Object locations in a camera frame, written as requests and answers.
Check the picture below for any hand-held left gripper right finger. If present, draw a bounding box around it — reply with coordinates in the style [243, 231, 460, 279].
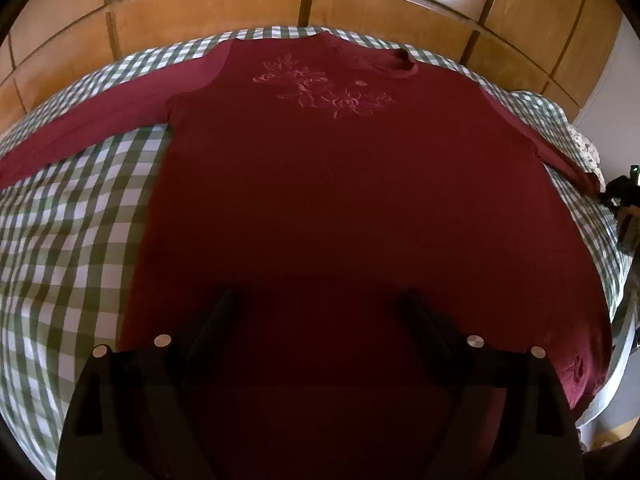
[403, 287, 586, 480]

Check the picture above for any white bed frame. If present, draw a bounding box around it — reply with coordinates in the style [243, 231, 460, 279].
[575, 280, 640, 452]

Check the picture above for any wooden wardrobe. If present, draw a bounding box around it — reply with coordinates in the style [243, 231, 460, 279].
[0, 0, 624, 133]

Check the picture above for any green white checked bed sheet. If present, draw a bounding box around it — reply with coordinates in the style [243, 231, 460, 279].
[0, 25, 634, 479]

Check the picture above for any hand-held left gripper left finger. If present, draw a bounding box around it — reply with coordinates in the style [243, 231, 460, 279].
[56, 287, 239, 480]

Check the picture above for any white lace cloth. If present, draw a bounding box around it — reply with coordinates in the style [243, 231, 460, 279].
[568, 124, 606, 183]

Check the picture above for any dark red embroidered shirt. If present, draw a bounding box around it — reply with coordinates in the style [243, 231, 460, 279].
[0, 31, 614, 480]

